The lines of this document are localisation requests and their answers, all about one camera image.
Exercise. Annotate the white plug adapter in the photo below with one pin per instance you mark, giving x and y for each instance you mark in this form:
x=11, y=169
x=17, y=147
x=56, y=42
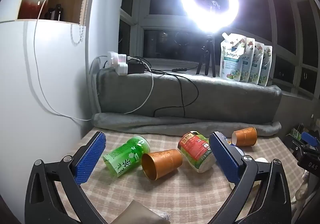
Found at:
x=117, y=61

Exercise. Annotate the checked tablecloth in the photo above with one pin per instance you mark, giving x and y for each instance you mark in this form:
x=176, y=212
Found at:
x=175, y=195

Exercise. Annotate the white cup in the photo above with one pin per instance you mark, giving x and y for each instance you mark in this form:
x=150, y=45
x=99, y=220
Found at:
x=238, y=150

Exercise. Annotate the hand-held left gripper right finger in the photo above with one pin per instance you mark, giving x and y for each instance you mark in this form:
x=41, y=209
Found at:
x=223, y=159

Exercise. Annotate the dark bottle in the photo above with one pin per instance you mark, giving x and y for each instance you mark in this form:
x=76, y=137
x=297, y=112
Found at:
x=55, y=12

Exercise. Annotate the brown cardboard piece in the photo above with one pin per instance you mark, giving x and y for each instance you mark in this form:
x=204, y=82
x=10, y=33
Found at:
x=140, y=211

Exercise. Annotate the white cabinet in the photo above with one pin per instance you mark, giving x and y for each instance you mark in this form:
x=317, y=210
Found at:
x=50, y=63

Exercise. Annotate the grey blanket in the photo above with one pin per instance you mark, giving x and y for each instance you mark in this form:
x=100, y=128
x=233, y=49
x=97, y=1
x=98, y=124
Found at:
x=220, y=98

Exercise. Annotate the black tripod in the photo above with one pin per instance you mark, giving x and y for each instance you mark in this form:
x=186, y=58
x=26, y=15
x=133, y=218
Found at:
x=207, y=60

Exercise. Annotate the orange paper cup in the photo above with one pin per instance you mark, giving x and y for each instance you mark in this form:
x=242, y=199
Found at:
x=166, y=161
x=246, y=136

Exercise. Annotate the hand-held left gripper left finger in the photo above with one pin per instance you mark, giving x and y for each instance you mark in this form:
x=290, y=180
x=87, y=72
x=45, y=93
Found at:
x=90, y=157

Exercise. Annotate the small green box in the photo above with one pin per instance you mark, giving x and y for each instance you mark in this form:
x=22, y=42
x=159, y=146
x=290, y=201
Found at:
x=297, y=134

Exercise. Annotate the black power adapter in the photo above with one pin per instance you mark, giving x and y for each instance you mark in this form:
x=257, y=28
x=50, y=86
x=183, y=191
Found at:
x=135, y=67

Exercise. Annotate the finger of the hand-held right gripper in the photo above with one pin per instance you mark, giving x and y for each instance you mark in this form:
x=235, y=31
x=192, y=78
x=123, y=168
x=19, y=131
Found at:
x=310, y=138

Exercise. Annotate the window frame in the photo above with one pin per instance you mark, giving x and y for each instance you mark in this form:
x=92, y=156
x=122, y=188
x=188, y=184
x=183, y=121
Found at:
x=140, y=23

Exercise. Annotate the red printed cup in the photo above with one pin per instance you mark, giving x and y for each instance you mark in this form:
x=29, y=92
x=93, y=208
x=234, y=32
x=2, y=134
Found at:
x=196, y=149

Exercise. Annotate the white spouted refill pouch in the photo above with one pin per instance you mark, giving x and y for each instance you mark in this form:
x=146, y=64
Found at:
x=247, y=68
x=231, y=63
x=266, y=73
x=257, y=71

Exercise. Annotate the green tea can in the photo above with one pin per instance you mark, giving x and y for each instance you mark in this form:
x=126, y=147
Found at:
x=125, y=156

